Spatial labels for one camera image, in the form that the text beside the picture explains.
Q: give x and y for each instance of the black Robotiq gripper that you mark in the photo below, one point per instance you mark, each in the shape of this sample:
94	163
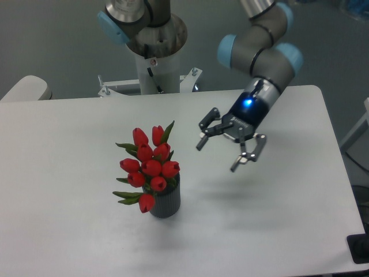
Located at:
245	121

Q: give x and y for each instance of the red tulip bouquet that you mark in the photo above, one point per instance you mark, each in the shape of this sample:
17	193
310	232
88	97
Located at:
147	162

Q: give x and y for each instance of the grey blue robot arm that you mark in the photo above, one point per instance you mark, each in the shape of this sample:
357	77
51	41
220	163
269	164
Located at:
258	52

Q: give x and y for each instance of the dark grey ribbed vase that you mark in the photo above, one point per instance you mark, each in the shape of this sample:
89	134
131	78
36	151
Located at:
165	203

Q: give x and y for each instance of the black device at table edge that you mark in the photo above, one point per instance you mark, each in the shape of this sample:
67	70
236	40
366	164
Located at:
358	246

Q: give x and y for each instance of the white chair armrest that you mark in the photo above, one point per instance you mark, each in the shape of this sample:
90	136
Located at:
29	88

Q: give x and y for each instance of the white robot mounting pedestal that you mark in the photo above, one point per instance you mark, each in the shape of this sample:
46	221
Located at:
157	52

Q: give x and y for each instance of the white furniture frame right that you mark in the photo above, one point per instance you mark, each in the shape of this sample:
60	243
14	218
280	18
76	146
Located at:
356	131

